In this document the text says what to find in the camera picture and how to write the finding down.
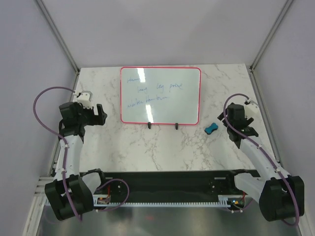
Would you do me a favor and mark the right aluminium frame post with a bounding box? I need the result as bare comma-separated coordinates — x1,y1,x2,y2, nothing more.
248,0,296,72

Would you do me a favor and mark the left aluminium frame post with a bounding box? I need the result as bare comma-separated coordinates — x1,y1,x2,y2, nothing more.
34,0,81,74

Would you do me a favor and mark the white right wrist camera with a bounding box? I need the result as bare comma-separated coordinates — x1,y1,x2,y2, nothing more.
244,98,259,119

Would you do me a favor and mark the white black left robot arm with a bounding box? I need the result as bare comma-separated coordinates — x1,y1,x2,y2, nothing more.
45,102,108,221

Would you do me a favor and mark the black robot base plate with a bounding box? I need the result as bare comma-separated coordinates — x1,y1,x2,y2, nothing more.
96,169,259,204

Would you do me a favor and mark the pink framed whiteboard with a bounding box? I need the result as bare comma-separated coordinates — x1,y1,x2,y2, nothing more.
120,66,202,125

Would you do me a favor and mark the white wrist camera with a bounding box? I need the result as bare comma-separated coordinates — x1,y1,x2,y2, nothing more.
73,91,94,109
244,98,259,119

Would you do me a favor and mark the aluminium frame post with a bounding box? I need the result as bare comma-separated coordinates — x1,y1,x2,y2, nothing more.
34,0,81,74
248,0,296,72

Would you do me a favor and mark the white slotted cable duct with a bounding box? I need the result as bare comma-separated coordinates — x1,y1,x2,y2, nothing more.
92,194,252,210

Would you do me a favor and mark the blue whiteboard eraser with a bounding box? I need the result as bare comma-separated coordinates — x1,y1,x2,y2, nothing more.
204,122,219,135

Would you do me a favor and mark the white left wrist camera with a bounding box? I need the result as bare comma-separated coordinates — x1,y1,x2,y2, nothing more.
73,91,94,109

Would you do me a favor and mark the aluminium front rail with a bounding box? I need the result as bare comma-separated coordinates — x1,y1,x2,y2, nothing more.
34,177,55,197

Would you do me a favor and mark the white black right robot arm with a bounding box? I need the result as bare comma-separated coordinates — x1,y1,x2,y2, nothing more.
218,103,305,221

